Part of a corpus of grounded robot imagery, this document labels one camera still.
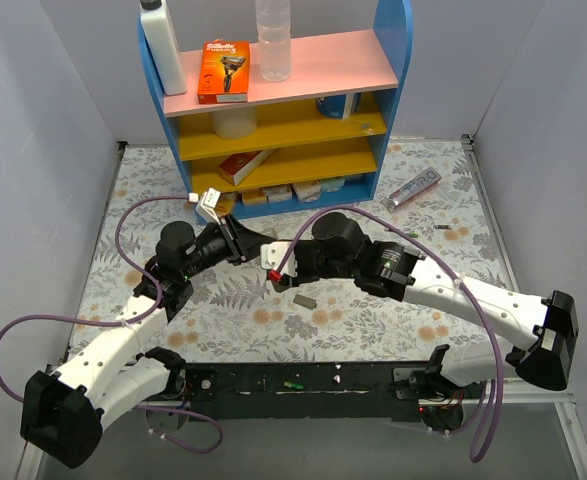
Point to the beige paper towel roll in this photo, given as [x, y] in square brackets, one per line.
[234, 123]

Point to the floral patterned table mat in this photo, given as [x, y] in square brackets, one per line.
[234, 314]

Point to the red and white sponge pack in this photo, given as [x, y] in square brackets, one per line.
[308, 191]

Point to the white air conditioner remote control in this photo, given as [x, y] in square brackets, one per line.
[272, 233]

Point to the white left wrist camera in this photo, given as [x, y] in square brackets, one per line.
[205, 205]

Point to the green teal sponge pack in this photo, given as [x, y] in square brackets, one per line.
[331, 185]

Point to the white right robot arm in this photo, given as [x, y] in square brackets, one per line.
[536, 336]

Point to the clear plastic water bottle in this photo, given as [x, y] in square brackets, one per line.
[274, 38]

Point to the white wrapped sponge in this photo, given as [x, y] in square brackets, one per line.
[277, 194]

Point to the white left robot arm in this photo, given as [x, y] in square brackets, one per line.
[65, 412]

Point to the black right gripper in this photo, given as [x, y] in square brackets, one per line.
[306, 257]

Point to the orange Gillette razor box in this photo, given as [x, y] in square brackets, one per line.
[224, 72]

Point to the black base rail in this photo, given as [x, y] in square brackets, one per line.
[318, 390]

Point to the blue and yellow shelf unit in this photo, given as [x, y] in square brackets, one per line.
[309, 146]

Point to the white plastic bottle black cap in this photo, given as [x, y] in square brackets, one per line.
[161, 39]

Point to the red tea box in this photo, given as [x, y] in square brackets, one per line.
[235, 168]

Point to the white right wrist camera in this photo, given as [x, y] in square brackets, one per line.
[274, 261]

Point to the silver toothpaste box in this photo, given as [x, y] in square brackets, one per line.
[420, 183]

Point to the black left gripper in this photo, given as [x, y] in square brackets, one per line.
[233, 238]

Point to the yellow wrapped sponge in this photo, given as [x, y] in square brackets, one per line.
[253, 197]

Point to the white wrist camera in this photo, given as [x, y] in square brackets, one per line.
[205, 205]
[274, 261]

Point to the grey remote battery cover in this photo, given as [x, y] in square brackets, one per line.
[304, 301]

